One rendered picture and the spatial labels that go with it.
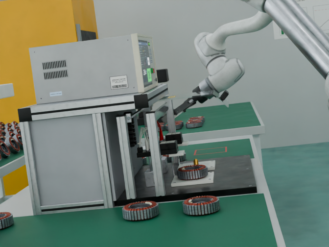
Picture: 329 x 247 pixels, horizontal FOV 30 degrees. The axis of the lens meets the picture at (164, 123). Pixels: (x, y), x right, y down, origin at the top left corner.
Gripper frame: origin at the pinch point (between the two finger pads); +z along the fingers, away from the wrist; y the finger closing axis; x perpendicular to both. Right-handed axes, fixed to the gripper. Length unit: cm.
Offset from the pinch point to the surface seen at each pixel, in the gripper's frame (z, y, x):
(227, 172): -19, -45, -31
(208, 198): -20, -90, -31
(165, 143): -10, -60, -9
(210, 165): -12.1, -35.5, -26.4
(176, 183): -6, -64, -23
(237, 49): 9, 475, 36
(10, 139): 110, 71, 50
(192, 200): -16, -91, -28
